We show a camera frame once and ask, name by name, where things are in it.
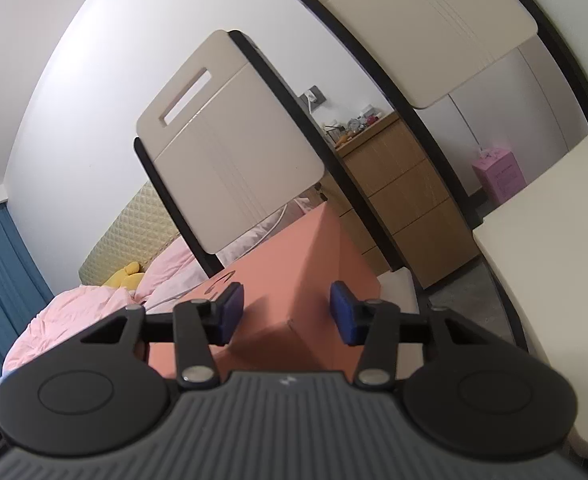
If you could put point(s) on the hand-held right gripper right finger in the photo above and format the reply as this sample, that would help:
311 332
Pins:
346 315

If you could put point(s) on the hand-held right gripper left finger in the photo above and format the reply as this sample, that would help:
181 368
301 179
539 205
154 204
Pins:
230 312

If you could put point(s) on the pink cardboard box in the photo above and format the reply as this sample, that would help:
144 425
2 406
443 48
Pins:
284 280

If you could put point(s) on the cream desktop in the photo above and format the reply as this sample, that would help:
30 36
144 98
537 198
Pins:
553 260

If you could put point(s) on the pink pillow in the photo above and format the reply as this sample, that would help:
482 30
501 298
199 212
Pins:
174 270

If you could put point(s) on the yellow plush toy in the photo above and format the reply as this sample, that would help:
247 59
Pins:
121 277

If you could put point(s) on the beige quilted headboard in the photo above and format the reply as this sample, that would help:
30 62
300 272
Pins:
129 230

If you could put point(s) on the wooden nightstand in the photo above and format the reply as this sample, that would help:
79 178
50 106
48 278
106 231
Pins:
403 195

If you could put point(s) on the pink duvet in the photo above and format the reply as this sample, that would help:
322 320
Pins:
69 320

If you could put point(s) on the pile of small nightstand items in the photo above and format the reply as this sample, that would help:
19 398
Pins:
353 127

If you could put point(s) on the small pink carton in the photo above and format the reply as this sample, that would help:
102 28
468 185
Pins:
501 175

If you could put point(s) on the blue curtain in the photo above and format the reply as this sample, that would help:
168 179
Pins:
4 285

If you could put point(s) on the beige chair with black frame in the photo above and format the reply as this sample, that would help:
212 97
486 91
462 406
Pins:
224 160
423 25

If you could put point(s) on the wall socket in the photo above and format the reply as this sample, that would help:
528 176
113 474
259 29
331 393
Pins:
314 96

